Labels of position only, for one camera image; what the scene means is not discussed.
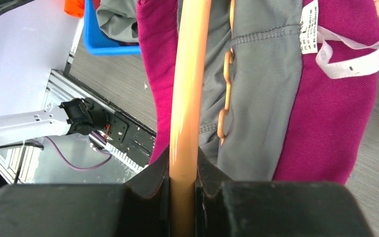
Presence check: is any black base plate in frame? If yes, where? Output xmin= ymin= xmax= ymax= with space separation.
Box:
xmin=63 ymin=72 xmax=156 ymax=173

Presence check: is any magenta garment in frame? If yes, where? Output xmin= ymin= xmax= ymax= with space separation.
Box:
xmin=136 ymin=0 xmax=379 ymax=186

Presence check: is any blue plastic bin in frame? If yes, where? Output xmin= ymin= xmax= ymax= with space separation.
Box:
xmin=82 ymin=0 xmax=141 ymax=56

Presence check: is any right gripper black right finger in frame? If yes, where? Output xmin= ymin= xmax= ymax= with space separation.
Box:
xmin=195 ymin=151 xmax=373 ymax=237

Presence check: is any grey garment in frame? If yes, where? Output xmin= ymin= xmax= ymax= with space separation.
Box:
xmin=96 ymin=0 xmax=303 ymax=181

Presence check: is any white garment label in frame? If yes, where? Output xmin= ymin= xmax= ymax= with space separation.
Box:
xmin=300 ymin=0 xmax=379 ymax=79

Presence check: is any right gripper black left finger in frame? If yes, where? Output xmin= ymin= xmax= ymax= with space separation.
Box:
xmin=0 ymin=150 xmax=169 ymax=237

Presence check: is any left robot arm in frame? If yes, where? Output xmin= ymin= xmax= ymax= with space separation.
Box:
xmin=0 ymin=98 xmax=110 ymax=147

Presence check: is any orange cloth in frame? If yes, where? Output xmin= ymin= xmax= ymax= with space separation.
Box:
xmin=64 ymin=0 xmax=86 ymax=18

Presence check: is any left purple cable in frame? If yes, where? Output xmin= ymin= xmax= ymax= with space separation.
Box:
xmin=26 ymin=130 xmax=114 ymax=172

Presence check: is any wooden hanger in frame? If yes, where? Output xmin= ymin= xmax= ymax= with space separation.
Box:
xmin=169 ymin=0 xmax=212 ymax=237

